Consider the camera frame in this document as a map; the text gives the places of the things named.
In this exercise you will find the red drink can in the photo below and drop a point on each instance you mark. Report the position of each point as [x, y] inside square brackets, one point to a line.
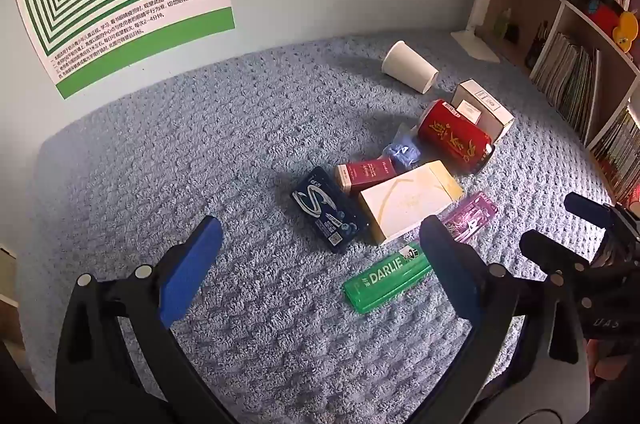
[450, 137]

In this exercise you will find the small green bottle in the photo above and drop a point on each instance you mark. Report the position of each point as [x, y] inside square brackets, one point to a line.
[501, 24]

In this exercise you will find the white square box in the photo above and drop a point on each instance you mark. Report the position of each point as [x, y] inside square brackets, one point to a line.
[500, 119]

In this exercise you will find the white paper cup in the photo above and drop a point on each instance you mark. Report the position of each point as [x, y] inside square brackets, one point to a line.
[407, 64]

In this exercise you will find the clear bag of blue gloves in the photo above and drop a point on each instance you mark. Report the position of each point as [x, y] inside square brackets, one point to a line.
[402, 154]

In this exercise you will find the green toothpaste box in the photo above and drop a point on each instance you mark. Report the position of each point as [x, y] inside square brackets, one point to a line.
[385, 279]

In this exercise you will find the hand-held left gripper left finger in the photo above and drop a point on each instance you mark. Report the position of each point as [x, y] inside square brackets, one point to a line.
[192, 269]

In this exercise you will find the cream flat box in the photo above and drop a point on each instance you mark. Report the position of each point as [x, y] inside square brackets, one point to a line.
[405, 204]

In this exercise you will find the row of thin magazines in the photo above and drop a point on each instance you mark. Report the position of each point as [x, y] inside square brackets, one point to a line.
[565, 74]

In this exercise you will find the person's right hand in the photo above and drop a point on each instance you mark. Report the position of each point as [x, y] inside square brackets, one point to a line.
[602, 361]

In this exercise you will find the purple foil packet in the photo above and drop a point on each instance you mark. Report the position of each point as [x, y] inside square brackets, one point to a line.
[472, 216]

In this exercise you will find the red plush toy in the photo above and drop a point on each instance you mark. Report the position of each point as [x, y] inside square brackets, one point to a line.
[605, 17]

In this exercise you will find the dark brown shelf item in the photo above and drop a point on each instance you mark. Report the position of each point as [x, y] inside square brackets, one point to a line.
[537, 47]

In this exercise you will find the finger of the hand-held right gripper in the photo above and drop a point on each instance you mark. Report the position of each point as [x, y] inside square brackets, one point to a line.
[545, 249]
[585, 209]

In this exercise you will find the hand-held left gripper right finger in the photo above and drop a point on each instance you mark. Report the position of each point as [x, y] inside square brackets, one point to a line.
[450, 269]

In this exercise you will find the small red box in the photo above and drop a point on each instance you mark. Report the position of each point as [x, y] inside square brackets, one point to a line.
[367, 171]

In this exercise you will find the row of colourful books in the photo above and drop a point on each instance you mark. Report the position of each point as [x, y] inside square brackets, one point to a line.
[622, 154]

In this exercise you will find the dark blue gum packet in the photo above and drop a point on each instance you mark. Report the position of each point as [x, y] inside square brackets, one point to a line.
[322, 209]

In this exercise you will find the blue knitted blanket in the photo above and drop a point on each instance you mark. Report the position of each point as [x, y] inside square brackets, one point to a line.
[200, 154]

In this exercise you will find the yellow plush toy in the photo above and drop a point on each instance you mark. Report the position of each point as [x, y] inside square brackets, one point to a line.
[627, 32]

